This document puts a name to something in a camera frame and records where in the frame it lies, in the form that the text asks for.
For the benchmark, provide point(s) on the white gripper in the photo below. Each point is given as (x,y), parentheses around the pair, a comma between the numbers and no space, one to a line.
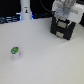
(67,9)

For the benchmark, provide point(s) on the black kcup holder drawer unit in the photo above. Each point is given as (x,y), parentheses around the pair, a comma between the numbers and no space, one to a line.
(66,31)

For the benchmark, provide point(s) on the green lid kcup pod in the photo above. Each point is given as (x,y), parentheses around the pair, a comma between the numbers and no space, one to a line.
(15,53)

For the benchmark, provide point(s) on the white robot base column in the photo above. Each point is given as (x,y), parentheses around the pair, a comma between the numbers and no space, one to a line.
(26,13)

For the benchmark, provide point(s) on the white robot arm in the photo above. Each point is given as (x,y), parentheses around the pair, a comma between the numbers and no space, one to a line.
(81,11)

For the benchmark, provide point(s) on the black equipment with blue lights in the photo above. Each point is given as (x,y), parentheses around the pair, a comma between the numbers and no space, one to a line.
(9,19)

